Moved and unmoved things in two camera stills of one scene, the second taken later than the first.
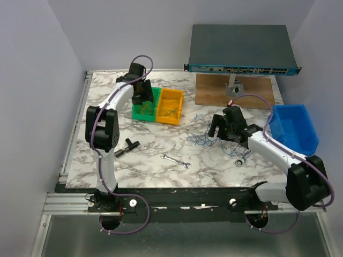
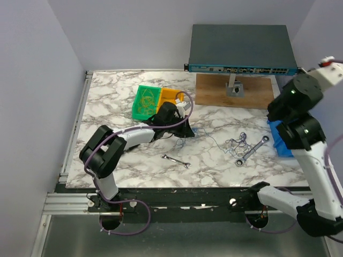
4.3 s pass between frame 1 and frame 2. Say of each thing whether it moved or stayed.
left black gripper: moved
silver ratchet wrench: stayed
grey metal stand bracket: stayed
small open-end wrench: stayed
